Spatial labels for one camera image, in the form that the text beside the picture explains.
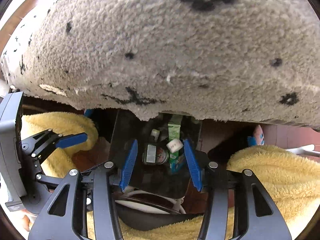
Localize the dark green bottle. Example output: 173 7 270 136
142 142 169 166

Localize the blue pink plush slipper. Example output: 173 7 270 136
247 125 265 147

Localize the green daisy tube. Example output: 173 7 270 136
167 121 183 143

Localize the white plastic object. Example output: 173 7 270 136
285 144 320 158

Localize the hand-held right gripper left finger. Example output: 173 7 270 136
27 139 138 240

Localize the yellow fluffy clothing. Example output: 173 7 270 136
21 111 320 240

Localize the black trash bin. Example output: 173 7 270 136
109 109 202 198

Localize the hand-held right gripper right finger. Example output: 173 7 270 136
184 138 293 240

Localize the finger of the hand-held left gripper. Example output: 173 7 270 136
21 129 88 157
32 155 83 193

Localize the grey cat print blanket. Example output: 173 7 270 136
0 0 320 132

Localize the blue packet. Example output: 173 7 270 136
169 154 187 174

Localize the black white slipper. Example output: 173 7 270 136
115 190 203 232

